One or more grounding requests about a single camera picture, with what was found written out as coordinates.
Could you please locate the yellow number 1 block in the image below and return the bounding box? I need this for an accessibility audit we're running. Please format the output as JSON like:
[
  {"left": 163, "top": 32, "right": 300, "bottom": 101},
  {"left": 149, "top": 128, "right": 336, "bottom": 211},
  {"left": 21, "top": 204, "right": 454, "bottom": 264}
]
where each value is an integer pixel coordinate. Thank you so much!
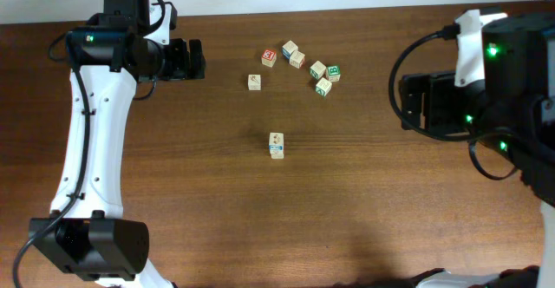
[{"left": 271, "top": 150, "right": 284, "bottom": 160}]

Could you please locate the blue letter D block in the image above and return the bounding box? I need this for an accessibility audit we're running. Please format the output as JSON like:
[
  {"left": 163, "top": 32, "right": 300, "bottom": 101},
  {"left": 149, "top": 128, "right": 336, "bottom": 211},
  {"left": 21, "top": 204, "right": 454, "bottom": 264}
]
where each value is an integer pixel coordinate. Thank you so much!
[{"left": 269, "top": 145, "right": 284, "bottom": 151}]

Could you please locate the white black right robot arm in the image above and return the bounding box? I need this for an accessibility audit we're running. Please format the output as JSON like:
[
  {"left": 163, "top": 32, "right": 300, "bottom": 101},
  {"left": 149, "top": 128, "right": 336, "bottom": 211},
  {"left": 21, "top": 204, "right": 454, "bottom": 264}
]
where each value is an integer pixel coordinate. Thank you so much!
[{"left": 388, "top": 9, "right": 554, "bottom": 287}]

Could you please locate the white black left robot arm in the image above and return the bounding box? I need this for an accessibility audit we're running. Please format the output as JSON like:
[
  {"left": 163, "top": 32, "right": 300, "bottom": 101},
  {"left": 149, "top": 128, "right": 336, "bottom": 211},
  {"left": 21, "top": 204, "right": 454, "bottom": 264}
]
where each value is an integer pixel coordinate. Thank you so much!
[{"left": 27, "top": 3, "right": 206, "bottom": 287}]

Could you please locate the wooden block behind arm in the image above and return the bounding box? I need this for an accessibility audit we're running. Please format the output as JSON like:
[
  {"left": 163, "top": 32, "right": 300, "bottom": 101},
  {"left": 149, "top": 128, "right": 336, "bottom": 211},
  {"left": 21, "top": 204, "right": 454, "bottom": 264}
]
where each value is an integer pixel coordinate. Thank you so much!
[{"left": 282, "top": 40, "right": 298, "bottom": 60}]

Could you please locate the blue number 2 block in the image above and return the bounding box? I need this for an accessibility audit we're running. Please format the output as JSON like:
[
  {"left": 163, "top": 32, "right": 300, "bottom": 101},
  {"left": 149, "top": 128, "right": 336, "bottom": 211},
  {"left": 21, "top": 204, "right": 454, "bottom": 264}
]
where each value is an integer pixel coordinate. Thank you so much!
[{"left": 247, "top": 75, "right": 262, "bottom": 91}]

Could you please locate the red letter block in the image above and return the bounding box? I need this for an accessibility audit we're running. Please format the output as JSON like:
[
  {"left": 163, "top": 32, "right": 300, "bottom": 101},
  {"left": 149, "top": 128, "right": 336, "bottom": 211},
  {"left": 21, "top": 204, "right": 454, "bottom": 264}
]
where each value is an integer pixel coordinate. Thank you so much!
[{"left": 261, "top": 49, "right": 277, "bottom": 68}]

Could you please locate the green letter B block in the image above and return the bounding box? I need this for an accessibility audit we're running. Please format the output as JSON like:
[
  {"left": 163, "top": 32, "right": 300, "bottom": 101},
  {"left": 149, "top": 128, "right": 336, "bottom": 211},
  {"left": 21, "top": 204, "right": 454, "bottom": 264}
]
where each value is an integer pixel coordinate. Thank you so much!
[{"left": 325, "top": 65, "right": 341, "bottom": 82}]

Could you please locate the plain wooden letter block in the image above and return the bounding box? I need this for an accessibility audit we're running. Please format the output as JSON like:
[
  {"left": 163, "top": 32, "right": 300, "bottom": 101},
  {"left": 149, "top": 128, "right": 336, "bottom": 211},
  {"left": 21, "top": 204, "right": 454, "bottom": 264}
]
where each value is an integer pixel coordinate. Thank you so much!
[{"left": 315, "top": 77, "right": 333, "bottom": 96}]

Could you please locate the red edged wooden block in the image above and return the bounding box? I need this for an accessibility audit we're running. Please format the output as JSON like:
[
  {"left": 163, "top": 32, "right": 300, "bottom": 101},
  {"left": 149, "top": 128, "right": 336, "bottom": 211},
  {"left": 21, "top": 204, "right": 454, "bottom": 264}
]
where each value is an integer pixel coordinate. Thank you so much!
[{"left": 289, "top": 50, "right": 305, "bottom": 69}]

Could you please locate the wooden block near green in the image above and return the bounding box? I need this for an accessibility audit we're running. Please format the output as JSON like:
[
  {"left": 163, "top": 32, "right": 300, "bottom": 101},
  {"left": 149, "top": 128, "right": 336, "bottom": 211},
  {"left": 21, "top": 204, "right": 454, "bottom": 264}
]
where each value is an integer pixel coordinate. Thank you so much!
[{"left": 310, "top": 61, "right": 326, "bottom": 80}]

